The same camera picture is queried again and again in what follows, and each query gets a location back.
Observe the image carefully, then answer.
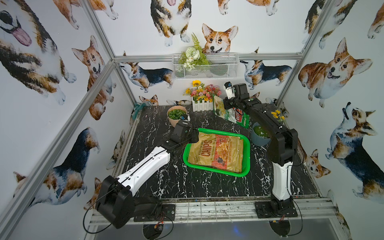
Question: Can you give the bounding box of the pink pot with green plant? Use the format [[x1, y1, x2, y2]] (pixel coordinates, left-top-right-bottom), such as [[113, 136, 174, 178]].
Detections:
[[167, 106, 187, 127]]

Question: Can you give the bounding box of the green plastic basket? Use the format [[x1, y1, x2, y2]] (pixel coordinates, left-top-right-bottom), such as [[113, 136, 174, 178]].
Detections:
[[183, 128, 251, 178]]

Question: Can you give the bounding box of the white fence flower planter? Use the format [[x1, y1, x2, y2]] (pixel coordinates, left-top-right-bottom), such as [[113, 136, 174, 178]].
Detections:
[[183, 80, 222, 112]]

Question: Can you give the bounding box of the yellow flower sprig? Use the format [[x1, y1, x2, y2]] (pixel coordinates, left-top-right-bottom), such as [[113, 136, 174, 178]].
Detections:
[[271, 110, 285, 124]]

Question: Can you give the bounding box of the white flower fern bouquet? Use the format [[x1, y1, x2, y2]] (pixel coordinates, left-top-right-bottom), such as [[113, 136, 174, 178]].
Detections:
[[178, 33, 211, 71]]

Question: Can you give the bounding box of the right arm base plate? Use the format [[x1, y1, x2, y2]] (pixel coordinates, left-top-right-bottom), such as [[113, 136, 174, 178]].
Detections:
[[255, 199, 298, 219]]

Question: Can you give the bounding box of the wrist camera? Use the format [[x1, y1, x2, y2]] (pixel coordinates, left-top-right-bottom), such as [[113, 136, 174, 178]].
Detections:
[[180, 114, 191, 122], [224, 82, 235, 99]]

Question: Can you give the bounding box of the blue-grey pot with plant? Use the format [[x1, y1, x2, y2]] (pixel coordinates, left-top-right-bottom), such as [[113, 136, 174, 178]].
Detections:
[[251, 123, 271, 147]]

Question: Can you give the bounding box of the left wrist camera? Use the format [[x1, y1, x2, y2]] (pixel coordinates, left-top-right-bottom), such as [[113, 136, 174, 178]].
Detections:
[[180, 114, 191, 122]]

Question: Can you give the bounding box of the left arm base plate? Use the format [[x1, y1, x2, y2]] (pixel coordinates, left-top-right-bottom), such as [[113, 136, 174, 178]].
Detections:
[[134, 204, 176, 222]]

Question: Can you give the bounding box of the green white cassava chips bag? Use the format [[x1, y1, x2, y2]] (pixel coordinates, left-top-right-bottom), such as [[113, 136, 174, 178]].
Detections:
[[214, 96, 250, 129]]

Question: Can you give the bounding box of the teal grey cloth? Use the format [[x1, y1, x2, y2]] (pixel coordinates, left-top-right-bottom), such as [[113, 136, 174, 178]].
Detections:
[[131, 102, 151, 121]]

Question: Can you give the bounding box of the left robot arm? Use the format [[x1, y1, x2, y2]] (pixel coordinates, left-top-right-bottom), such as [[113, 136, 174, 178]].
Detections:
[[95, 120, 199, 229]]

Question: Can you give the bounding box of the tan red kettle chips bag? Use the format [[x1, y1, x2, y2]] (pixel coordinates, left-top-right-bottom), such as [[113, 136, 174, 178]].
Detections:
[[188, 133, 244, 174]]

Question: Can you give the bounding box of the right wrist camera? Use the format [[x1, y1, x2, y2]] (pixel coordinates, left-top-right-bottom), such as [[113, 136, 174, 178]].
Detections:
[[224, 82, 235, 99]]

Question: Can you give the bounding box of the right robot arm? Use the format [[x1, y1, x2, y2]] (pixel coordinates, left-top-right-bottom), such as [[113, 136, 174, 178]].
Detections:
[[224, 82, 298, 216]]

